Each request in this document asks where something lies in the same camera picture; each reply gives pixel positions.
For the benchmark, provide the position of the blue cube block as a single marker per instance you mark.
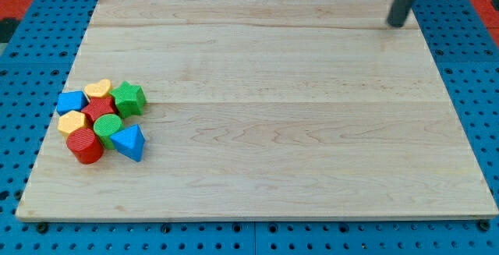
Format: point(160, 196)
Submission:
point(71, 101)

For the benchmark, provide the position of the green cylinder block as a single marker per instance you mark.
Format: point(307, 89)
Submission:
point(105, 126)

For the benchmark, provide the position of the yellow heart block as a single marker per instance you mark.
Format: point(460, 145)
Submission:
point(100, 89)

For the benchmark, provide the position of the red cylinder block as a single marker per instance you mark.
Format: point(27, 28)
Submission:
point(85, 146)

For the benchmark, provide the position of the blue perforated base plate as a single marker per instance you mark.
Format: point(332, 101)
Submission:
point(36, 63)

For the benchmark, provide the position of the green star block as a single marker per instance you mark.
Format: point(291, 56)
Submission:
point(129, 99)

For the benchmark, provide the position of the blue triangle block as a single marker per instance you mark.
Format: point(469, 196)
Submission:
point(130, 142)

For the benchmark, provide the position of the wooden board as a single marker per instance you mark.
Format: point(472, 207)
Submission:
point(265, 110)

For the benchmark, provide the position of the red star block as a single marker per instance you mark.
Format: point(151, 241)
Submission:
point(98, 107)

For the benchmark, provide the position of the yellow hexagon block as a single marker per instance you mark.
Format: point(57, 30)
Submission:
point(72, 121)

